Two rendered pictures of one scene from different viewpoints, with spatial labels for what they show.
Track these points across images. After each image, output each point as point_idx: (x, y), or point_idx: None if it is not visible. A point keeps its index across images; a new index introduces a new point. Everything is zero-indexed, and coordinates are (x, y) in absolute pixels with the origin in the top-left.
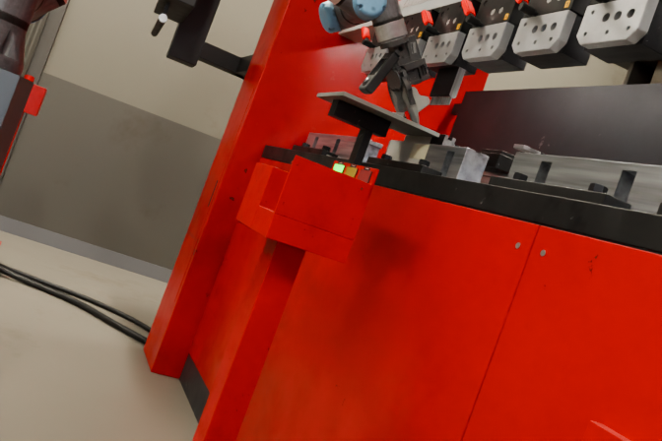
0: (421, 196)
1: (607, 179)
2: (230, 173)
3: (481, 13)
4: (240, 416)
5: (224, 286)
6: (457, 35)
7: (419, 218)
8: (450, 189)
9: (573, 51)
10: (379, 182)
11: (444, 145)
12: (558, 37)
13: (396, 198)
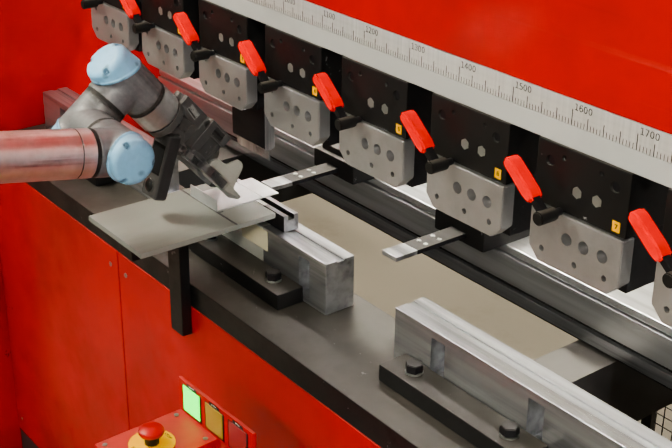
0: (302, 389)
1: (515, 400)
2: None
3: (272, 58)
4: None
5: (32, 353)
6: (247, 76)
7: (311, 419)
8: (341, 405)
9: (424, 176)
10: (232, 334)
11: (287, 228)
12: (402, 179)
13: (267, 373)
